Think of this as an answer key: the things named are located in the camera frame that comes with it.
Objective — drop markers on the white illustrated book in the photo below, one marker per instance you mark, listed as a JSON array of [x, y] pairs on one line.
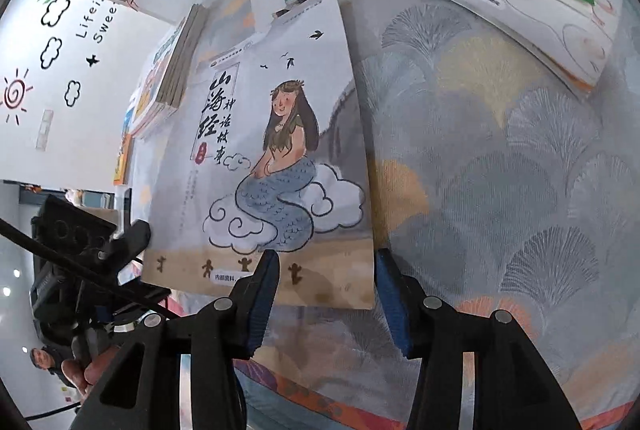
[[573, 45]]

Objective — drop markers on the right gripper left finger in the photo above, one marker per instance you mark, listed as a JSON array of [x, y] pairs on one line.
[[141, 387]]

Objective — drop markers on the stack of books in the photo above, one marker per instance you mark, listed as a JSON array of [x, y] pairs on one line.
[[164, 78]]

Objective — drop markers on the ginkgo pattern tablecloth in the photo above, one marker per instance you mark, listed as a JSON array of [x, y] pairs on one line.
[[496, 186]]

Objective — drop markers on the person's left hand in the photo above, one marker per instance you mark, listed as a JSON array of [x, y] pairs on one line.
[[83, 370]]

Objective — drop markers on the orange children's book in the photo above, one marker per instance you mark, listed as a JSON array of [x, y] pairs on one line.
[[124, 147]]

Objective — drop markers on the mermaid cover white book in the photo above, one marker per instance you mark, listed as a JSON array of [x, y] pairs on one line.
[[266, 153]]

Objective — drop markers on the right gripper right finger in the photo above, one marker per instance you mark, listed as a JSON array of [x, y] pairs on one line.
[[513, 386]]

